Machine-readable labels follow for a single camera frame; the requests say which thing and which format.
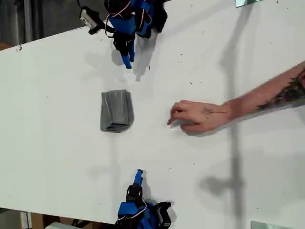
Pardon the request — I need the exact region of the grey striped square towel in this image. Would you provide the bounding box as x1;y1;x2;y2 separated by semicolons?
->
100;89;135;134

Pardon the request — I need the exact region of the person's hand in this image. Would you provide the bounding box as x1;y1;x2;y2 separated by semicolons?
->
167;100;231;132

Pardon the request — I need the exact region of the white plastic container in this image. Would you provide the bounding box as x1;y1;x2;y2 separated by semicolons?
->
44;221;73;229

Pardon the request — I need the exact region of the grey metal bar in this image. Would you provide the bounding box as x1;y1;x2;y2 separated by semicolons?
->
23;0;33;45

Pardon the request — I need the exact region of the arm red white wire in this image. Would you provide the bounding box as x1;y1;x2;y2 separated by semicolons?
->
116;200;147;221
104;10;120;39

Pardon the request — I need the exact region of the arm camera box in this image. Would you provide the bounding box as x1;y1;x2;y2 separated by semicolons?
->
80;6;105;35
155;202;173;228

